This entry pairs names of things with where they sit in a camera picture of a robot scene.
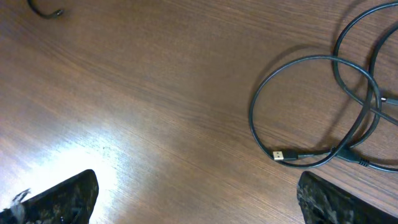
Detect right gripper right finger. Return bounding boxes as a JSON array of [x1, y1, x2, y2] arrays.
[[297, 171, 397, 224]]

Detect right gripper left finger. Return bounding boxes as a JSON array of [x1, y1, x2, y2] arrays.
[[1, 169, 99, 224]]

